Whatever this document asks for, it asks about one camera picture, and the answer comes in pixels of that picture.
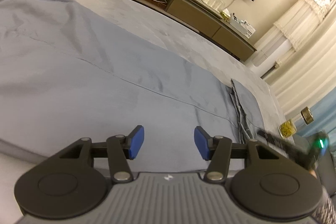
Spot grey storage basket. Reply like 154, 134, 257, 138
229, 14, 249, 33

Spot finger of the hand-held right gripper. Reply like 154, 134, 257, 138
257, 130, 298, 155

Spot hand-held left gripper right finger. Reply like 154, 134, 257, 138
194, 126, 283, 183

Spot person's right forearm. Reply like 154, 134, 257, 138
310, 172, 336, 224

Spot white tower air conditioner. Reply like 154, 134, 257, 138
252, 37, 292, 78

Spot jar with gold lid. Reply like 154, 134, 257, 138
300, 106, 314, 125

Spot group of clear glass cups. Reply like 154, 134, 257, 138
201, 0, 226, 12

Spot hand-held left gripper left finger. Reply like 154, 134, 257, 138
59, 124, 146, 184

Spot white printed box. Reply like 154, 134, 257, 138
245, 20, 256, 38

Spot glass jar with yellow contents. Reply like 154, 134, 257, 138
278, 120, 298, 139

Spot white standing air conditioner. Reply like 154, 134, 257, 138
274, 0, 331, 51

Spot grey pants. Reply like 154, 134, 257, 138
0, 0, 265, 173

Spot white curtain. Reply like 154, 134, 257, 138
265, 24, 336, 120

